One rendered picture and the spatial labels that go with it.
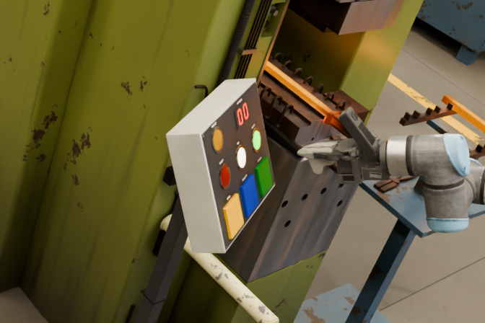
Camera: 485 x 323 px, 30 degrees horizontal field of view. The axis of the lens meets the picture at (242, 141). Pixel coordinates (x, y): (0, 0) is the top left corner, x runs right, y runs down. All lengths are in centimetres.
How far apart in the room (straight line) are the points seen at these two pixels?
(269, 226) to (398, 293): 129
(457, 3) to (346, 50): 341
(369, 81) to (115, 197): 90
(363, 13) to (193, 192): 74
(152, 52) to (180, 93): 14
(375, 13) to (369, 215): 184
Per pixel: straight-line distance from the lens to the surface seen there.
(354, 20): 236
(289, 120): 248
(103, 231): 267
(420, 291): 383
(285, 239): 268
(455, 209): 201
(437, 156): 196
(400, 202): 295
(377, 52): 285
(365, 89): 293
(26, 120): 270
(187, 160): 187
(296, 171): 246
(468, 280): 405
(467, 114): 306
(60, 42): 256
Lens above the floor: 213
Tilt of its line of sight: 30 degrees down
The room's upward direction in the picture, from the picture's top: 21 degrees clockwise
